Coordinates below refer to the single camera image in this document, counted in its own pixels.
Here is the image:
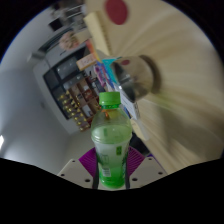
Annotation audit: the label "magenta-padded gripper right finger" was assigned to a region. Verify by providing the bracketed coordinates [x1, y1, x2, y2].
[126, 145, 169, 189]

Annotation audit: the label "flat round red coaster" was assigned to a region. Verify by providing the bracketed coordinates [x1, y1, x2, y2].
[104, 0, 129, 26]

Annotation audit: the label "small steel cup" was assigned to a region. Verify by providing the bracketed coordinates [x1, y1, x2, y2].
[111, 54, 155, 104]

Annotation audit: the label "tan standing card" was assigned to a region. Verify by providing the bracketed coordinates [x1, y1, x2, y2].
[75, 53, 98, 72]

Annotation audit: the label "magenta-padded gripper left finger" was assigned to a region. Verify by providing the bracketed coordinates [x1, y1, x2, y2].
[57, 147, 99, 190]

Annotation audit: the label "pink flowers in white pot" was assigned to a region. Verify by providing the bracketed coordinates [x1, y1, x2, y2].
[59, 30, 81, 51]

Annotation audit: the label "teal book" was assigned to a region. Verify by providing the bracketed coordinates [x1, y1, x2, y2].
[101, 57, 118, 84]

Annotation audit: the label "white booklet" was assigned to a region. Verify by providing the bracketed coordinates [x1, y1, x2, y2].
[118, 88, 141, 119]

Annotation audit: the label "green drink bottle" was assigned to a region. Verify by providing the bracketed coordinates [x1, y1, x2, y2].
[90, 91, 133, 190]

